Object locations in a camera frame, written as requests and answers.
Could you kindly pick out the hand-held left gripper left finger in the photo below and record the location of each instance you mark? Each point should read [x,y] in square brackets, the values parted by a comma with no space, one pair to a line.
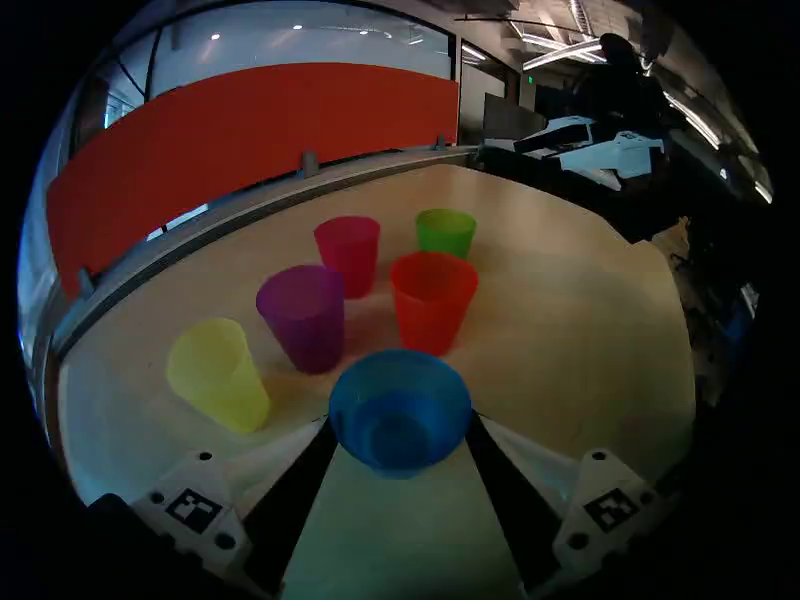
[250,475]

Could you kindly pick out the red desk screen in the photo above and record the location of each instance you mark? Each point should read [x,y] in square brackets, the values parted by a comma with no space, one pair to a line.
[250,131]

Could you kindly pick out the yellow plastic cup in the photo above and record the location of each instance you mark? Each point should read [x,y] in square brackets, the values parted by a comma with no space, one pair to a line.
[219,375]

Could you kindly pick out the red plastic cup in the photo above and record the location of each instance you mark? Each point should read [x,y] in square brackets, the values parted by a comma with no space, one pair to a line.
[431,306]

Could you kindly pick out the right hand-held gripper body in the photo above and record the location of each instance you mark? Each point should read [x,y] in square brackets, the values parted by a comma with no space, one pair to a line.
[619,81]

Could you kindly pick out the green plastic cup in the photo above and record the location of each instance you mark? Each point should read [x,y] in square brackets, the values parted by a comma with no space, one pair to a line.
[445,234]

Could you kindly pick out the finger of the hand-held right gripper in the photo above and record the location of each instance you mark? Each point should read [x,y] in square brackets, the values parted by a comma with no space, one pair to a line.
[625,156]
[562,131]

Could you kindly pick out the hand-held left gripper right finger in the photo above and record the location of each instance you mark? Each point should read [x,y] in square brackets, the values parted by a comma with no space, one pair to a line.
[562,484]

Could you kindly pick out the pink plastic cup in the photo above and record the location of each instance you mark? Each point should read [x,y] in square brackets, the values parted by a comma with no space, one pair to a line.
[350,256]

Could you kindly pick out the blue plastic cup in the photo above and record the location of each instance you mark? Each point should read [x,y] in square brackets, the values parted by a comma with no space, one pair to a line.
[400,412]

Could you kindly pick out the purple plastic cup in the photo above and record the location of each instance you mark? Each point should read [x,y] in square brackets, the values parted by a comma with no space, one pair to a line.
[306,319]

